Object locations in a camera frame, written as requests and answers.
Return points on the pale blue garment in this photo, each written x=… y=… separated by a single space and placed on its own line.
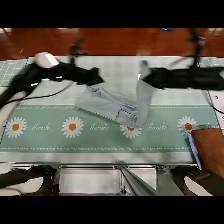
x=194 y=146

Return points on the pale grey shirt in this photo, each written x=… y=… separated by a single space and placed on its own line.
x=110 y=105

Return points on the silver frame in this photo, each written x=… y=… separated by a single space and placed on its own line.
x=100 y=180

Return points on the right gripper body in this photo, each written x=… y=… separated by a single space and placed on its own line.
x=166 y=78

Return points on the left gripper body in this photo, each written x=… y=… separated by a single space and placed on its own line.
x=89 y=76

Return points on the brown garment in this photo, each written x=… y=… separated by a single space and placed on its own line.
x=210 y=150

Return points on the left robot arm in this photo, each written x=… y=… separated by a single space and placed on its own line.
x=30 y=74

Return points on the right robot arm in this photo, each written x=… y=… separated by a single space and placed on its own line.
x=204 y=78

